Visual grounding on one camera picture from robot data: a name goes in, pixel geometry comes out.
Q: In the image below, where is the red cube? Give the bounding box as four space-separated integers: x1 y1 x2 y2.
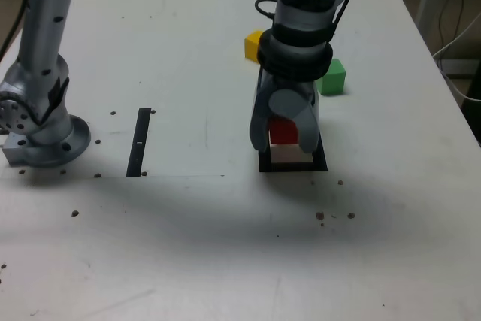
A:
268 117 301 145

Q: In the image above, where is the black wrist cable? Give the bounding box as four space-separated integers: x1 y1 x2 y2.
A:
254 0 351 38

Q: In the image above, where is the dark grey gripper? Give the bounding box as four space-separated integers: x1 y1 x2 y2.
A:
249 68 321 154

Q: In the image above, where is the green cube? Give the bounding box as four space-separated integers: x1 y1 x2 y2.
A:
317 58 346 95

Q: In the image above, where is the yellow cube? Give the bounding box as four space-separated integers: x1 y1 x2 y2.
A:
244 30 264 61

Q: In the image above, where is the black tape strip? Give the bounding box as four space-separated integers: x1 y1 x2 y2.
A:
126 108 153 178

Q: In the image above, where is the white background cable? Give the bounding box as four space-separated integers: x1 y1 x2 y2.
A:
431 12 481 103

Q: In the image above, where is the black tape square outline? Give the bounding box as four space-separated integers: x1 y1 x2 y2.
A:
258 136 328 174

